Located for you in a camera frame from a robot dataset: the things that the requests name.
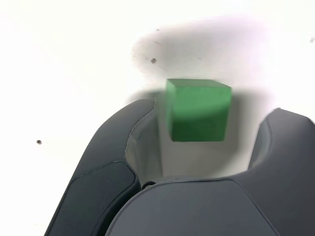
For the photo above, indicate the green cube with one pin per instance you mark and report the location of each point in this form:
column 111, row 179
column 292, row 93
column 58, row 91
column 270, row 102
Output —
column 197, row 110

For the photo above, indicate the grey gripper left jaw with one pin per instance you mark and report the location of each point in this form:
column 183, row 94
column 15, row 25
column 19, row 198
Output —
column 103, row 159

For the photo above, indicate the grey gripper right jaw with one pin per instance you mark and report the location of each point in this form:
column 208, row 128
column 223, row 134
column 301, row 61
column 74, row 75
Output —
column 197, row 211

